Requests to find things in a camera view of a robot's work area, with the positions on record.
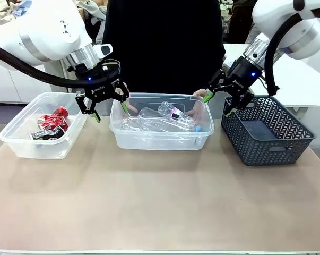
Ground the crushed black silver can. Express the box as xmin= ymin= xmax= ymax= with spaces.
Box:
xmin=29 ymin=125 xmax=67 ymax=142

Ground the crushed red can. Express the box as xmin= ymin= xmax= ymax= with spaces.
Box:
xmin=37 ymin=106 xmax=71 ymax=131

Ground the dark blue woven basket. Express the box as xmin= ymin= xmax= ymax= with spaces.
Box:
xmin=220 ymin=95 xmax=317 ymax=167

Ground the crushed clear bottle pink label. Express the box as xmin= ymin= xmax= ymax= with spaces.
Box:
xmin=157 ymin=100 xmax=201 ymax=128

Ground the person's right hand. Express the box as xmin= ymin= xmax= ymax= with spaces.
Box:
xmin=122 ymin=82 xmax=140 ymax=115

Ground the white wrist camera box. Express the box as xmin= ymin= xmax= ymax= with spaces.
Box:
xmin=92 ymin=43 xmax=114 ymax=58

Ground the clear plastic container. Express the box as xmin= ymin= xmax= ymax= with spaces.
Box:
xmin=109 ymin=92 xmax=215 ymax=151
xmin=0 ymin=91 xmax=88 ymax=160

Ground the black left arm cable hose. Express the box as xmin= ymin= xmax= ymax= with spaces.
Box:
xmin=0 ymin=44 xmax=93 ymax=89

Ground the crushed clear plastic bottle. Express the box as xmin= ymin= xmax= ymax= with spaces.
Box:
xmin=119 ymin=117 xmax=142 ymax=131

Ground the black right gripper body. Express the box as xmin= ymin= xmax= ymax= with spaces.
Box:
xmin=224 ymin=56 xmax=264 ymax=98

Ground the person in black top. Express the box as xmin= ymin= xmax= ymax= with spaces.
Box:
xmin=101 ymin=0 xmax=227 ymax=94

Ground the white low cabinet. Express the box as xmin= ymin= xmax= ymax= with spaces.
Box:
xmin=0 ymin=57 xmax=80 ymax=104

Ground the clear bottle blue cap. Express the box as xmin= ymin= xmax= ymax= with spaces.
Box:
xmin=136 ymin=107 xmax=203 ymax=134

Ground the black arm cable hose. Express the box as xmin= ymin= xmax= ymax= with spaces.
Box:
xmin=264 ymin=7 xmax=320 ymax=97
xmin=0 ymin=44 xmax=93 ymax=89

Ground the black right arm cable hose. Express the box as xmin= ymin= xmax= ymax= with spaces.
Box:
xmin=264 ymin=7 xmax=320 ymax=97

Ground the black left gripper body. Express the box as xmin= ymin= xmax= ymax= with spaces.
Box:
xmin=67 ymin=59 xmax=123 ymax=104

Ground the person's left hand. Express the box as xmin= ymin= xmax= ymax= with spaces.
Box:
xmin=185 ymin=89 xmax=211 ymax=124

